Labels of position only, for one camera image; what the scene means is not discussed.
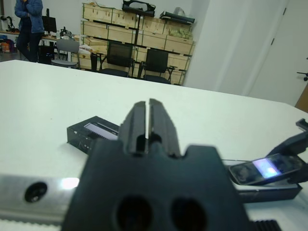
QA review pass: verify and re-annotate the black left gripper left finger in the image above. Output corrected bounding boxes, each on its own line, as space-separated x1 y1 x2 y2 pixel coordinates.
119 101 147 157

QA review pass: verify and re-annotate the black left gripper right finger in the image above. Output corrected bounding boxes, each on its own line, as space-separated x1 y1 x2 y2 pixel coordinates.
148 98 181 159

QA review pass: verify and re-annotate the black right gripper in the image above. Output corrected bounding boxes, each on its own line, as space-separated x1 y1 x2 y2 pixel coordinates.
268 118 308 185

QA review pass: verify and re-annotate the black phone-like camera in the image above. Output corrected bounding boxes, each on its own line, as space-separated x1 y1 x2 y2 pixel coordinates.
228 154 306 186

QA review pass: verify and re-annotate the black box lid silver strip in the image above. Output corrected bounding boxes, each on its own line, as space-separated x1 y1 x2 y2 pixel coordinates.
66 115 121 154

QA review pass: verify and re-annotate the black box base white lining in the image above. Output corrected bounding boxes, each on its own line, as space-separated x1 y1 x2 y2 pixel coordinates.
234 179 304 202

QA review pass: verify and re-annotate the brown board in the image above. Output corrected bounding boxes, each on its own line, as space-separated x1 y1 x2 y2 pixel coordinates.
295 84 308 113

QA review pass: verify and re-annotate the black mesh chair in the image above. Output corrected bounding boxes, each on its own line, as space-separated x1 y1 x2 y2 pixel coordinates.
90 40 136 78
142 48 178 85

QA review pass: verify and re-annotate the pale wooden crate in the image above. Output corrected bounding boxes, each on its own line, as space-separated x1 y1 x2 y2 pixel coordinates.
165 35 196 55
141 30 167 49
142 16 167 33
107 25 143 46
166 21 194 40
82 2 113 22
112 8 144 29
80 20 109 41

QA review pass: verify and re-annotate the white plastic bag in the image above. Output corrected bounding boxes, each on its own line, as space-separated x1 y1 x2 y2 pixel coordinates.
78 44 96 54

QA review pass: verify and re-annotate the black stand pole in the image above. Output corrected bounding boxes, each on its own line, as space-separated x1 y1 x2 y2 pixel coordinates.
134 11 142 45

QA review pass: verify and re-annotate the grey plastic chair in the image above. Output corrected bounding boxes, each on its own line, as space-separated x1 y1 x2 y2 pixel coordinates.
50 38 80 70

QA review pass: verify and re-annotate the black flat bag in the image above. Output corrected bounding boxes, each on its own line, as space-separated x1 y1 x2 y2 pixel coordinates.
159 7 195 25

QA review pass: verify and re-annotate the white door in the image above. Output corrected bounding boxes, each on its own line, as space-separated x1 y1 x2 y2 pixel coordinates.
250 0 308 110

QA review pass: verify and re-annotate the black computer tower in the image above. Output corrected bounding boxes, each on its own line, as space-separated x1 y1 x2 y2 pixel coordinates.
38 45 55 64

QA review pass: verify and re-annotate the black desk gadget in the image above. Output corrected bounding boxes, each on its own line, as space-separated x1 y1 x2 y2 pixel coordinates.
60 26 72 39

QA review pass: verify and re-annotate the wooden desk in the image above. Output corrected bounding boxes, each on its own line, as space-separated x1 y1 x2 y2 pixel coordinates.
0 30 81 43

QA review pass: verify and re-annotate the black computer monitor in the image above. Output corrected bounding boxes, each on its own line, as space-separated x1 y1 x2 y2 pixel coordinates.
42 8 58 34

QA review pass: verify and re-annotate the person in blue jacket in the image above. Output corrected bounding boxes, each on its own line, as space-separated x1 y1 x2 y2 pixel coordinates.
14 0 46 63

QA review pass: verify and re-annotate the orange bag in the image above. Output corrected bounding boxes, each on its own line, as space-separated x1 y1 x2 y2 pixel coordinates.
0 41 12 53

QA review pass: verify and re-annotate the black open-frame case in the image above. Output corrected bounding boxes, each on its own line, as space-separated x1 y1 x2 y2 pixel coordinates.
122 0 156 17

